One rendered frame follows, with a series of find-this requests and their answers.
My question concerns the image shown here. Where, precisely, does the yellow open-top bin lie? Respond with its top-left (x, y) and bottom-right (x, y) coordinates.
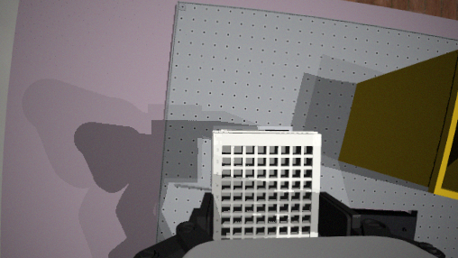
top-left (338, 50), bottom-right (458, 199)

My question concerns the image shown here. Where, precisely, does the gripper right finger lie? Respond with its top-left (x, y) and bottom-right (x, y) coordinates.
top-left (317, 192), bottom-right (445, 258)

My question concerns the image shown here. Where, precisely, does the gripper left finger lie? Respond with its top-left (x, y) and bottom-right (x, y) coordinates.
top-left (133, 192), bottom-right (214, 258)

